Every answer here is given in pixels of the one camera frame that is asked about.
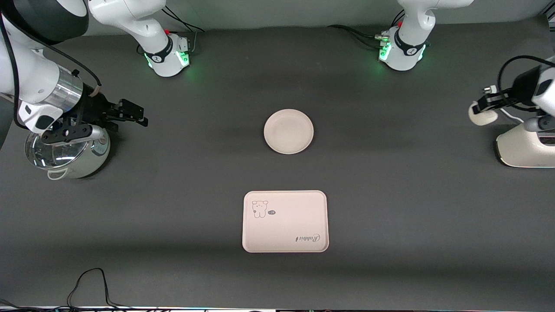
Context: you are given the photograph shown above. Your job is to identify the round cream plate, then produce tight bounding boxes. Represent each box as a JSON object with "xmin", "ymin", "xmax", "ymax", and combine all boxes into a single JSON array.
[{"xmin": 264, "ymin": 109, "xmax": 314, "ymax": 155}]

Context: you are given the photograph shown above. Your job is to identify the white toaster cable with plug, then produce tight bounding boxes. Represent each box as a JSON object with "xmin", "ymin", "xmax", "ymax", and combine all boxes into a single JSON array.
[{"xmin": 483, "ymin": 86, "xmax": 526, "ymax": 125}]

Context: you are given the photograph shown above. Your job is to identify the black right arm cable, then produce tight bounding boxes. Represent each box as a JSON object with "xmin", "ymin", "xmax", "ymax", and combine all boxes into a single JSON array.
[{"xmin": 0, "ymin": 13, "xmax": 102, "ymax": 130}]

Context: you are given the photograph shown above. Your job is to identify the cream electric cooking pot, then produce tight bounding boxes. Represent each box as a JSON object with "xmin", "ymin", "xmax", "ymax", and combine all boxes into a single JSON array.
[{"xmin": 25, "ymin": 125, "xmax": 111, "ymax": 179}]

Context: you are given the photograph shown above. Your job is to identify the thin black looped cable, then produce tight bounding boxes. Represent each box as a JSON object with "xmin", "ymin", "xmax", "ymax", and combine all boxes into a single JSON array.
[{"xmin": 67, "ymin": 268, "xmax": 131, "ymax": 309}]

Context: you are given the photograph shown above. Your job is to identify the small white steamed bun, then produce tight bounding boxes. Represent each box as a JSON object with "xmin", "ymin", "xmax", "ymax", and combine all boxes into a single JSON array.
[{"xmin": 468, "ymin": 102, "xmax": 499, "ymax": 127}]

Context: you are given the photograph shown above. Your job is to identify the black left arm base cables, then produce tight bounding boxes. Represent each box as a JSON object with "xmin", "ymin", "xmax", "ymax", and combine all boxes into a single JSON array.
[{"xmin": 327, "ymin": 25, "xmax": 391, "ymax": 49}]

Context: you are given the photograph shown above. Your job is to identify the white toaster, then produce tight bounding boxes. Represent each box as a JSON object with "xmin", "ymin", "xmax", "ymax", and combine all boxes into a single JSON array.
[{"xmin": 496, "ymin": 123, "xmax": 555, "ymax": 168}]

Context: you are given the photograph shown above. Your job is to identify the cream rectangular rabbit tray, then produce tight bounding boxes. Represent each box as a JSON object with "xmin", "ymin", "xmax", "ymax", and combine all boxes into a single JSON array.
[{"xmin": 242, "ymin": 190, "xmax": 330, "ymax": 253}]

